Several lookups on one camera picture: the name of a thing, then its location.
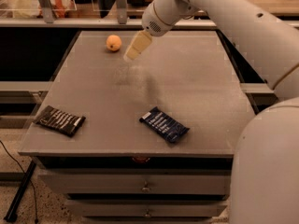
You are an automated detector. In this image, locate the blue rxbar wrapper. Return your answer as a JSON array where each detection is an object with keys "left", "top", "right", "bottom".
[{"left": 139, "top": 107, "right": 189, "bottom": 144}]

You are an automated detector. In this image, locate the orange fruit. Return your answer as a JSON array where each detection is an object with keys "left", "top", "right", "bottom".
[{"left": 106, "top": 35, "right": 121, "bottom": 52}]

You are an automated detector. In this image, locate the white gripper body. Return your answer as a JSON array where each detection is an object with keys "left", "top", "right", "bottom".
[{"left": 142, "top": 2, "right": 172, "bottom": 36}]

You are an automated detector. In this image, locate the upper drawer knob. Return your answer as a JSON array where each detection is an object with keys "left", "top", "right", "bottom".
[{"left": 141, "top": 182, "right": 150, "bottom": 193}]

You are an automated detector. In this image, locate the metal shelf frame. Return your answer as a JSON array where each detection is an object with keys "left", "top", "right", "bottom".
[{"left": 0, "top": 0, "right": 299, "bottom": 30}]

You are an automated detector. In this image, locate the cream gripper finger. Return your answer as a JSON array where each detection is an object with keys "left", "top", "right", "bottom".
[{"left": 123, "top": 30, "right": 152, "bottom": 62}]

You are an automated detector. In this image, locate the black rxbar chocolate wrapper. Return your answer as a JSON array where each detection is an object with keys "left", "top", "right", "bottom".
[{"left": 34, "top": 105, "right": 86, "bottom": 137}]

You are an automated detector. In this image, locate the black left floor rail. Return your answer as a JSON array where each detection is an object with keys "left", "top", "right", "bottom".
[{"left": 1, "top": 161, "right": 36, "bottom": 223}]

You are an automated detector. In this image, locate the grey drawer cabinet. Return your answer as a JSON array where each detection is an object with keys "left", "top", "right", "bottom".
[{"left": 21, "top": 31, "right": 254, "bottom": 224}]

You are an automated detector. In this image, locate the orange white plastic bag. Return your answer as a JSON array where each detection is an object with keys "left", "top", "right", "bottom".
[{"left": 11, "top": 0, "right": 74, "bottom": 18}]

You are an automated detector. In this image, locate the lower drawer knob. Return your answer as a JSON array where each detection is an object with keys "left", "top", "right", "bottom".
[{"left": 144, "top": 210, "right": 151, "bottom": 218}]

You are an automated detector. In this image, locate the black floor cable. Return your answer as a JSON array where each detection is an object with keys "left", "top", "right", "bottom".
[{"left": 0, "top": 139, "right": 39, "bottom": 224}]

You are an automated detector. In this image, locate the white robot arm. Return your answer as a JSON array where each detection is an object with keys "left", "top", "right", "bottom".
[{"left": 125, "top": 0, "right": 299, "bottom": 224}]

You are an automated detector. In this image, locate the drawer knob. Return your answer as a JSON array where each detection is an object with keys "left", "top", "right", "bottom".
[
  {"left": 141, "top": 182, "right": 150, "bottom": 193},
  {"left": 144, "top": 210, "right": 151, "bottom": 218}
]

